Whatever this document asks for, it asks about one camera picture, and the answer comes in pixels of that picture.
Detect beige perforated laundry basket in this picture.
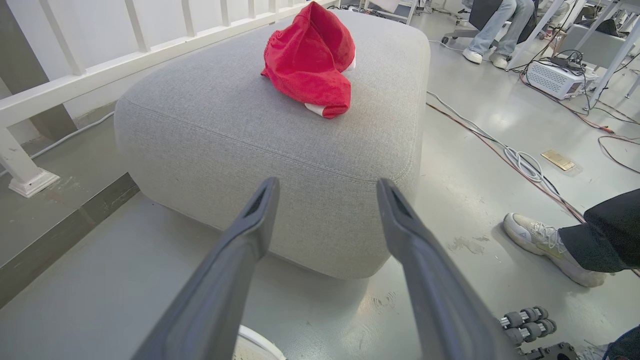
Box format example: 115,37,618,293
232,325,287,360

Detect white metal frame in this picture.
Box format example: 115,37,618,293
358,0,420,26

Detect white floor cable bundle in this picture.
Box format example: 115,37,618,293
426,90,557,190

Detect red shorts with white trim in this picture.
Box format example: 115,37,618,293
260,1,357,120

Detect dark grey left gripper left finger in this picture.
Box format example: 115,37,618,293
131,176,281,360

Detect white wall-side floor cable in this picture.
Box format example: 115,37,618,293
0,111,116,177

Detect white perforated box device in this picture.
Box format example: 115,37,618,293
525,59,599,100

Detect blue jeans legs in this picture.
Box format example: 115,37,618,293
467,0,536,57

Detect dark blue fabric object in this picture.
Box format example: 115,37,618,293
602,324,640,360

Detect white beige sneaker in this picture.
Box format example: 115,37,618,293
502,212,607,289

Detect white wooden railing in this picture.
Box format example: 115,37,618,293
0,0,342,199

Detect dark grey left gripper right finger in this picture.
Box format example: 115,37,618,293
376,178,522,360

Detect gold floor plate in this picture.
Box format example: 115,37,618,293
540,148,576,172

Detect black trouser leg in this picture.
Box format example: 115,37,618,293
557,188,640,274

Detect white slanted table leg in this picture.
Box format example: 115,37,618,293
506,0,568,72
585,17,640,109

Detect thin black floor cable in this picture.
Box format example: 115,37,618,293
597,134,640,176

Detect orange floor cable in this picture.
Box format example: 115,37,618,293
426,102,587,224

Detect grey roller wheels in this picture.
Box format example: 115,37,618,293
499,305,558,346

